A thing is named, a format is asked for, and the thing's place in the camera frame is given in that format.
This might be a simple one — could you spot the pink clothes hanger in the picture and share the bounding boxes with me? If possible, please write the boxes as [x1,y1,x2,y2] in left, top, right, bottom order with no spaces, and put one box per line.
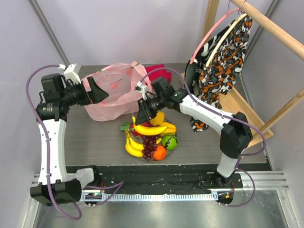
[190,9,238,64]

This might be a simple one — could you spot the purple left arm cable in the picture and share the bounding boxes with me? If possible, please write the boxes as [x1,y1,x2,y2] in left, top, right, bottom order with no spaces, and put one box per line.
[25,64,124,219]

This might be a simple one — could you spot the green fake watermelon ball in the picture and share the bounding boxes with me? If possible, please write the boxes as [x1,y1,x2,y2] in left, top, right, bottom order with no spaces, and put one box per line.
[161,134,178,151]

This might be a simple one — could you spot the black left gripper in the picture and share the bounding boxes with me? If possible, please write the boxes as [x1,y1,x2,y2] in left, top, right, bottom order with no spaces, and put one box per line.
[60,76,108,106]

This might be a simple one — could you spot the single yellow fake banana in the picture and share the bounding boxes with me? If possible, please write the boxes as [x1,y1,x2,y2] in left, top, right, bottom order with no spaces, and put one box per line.
[132,116,168,136]

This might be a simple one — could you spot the green orange fake mango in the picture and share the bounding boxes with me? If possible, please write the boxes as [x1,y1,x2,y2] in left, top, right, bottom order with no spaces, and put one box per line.
[150,112,165,126]

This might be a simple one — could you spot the black white striped garment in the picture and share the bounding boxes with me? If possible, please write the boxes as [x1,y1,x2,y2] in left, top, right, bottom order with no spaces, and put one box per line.
[185,60,198,89]

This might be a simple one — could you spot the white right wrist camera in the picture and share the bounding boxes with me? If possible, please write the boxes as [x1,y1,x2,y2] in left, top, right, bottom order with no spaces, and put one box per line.
[135,81,148,100]

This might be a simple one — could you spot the cream clothes hanger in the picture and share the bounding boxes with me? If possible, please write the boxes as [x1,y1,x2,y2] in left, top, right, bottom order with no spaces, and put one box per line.
[205,13,247,67]

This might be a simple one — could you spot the orange fake tangerine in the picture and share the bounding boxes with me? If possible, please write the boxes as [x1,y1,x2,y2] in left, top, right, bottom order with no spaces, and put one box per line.
[152,145,167,161]

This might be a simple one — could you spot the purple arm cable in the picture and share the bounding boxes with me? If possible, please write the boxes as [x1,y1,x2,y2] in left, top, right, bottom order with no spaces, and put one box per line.
[25,64,124,219]
[136,67,267,207]

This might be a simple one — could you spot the wooden clothes rack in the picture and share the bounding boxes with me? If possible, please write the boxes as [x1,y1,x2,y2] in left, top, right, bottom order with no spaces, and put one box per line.
[203,0,304,139]

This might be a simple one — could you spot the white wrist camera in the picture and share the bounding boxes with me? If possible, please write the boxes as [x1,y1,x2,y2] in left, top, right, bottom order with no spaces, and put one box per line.
[135,81,148,100]
[58,64,81,84]

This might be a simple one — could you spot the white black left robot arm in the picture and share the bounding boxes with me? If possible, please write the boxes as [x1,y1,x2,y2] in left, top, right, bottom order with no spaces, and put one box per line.
[30,74,109,206]

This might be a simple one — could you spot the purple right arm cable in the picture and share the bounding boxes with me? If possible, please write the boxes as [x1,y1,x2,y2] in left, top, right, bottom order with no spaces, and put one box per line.
[136,67,267,207]

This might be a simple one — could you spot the red folded cloth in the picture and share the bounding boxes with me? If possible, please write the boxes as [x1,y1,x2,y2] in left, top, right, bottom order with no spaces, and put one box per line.
[145,64,172,82]

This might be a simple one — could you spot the yellow fake banana bunch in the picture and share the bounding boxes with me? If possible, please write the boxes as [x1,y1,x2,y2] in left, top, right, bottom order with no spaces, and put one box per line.
[125,130,161,161]

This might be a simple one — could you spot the dark red fake grapes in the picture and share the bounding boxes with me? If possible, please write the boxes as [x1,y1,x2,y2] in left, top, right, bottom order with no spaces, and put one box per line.
[142,135,161,161]

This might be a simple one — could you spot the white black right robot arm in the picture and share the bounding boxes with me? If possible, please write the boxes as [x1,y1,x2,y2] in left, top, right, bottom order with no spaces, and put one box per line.
[135,77,252,188]

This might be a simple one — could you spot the patterned orange black garment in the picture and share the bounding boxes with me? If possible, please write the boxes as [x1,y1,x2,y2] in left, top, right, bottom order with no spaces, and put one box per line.
[189,16,253,133]

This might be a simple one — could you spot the round plate of rice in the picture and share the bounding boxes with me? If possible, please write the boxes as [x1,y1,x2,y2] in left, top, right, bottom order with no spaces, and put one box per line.
[125,112,178,162]

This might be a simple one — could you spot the red fake dragon fruit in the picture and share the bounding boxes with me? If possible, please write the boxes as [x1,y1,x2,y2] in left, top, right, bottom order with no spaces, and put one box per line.
[119,120,152,138]

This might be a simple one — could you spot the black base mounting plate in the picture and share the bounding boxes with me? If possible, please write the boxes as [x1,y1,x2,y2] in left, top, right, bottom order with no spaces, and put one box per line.
[66,163,244,193]

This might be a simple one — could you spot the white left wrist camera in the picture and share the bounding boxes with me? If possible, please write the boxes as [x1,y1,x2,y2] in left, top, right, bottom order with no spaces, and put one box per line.
[58,64,81,84]

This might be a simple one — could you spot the yellow fake bell pepper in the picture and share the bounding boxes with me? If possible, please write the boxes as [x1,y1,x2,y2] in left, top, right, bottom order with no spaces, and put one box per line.
[161,122,176,137]

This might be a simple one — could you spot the pink plastic bag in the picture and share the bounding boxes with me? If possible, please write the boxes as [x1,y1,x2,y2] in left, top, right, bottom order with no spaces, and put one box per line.
[82,61,147,122]

